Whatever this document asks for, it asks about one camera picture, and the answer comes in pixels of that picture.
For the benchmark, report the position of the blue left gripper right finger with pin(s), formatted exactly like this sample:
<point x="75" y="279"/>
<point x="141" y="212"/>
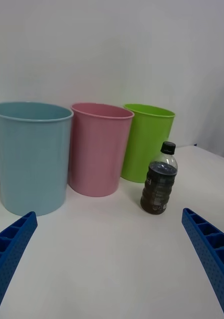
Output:
<point x="214" y="254"/>

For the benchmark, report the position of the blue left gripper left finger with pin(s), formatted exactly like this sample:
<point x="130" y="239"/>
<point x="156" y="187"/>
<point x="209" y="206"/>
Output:
<point x="10" y="254"/>

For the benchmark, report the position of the dark drink bottle black cap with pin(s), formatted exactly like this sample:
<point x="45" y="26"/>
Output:
<point x="158" y="189"/>

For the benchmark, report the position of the pale blue plastic bin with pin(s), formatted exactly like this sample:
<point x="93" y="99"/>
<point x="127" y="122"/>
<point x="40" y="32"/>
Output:
<point x="32" y="159"/>

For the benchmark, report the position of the pink plastic bin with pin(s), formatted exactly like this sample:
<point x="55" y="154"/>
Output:
<point x="97" y="154"/>

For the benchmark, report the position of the green plastic bin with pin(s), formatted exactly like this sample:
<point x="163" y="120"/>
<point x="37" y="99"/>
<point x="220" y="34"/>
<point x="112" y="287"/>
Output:
<point x="144" y="139"/>

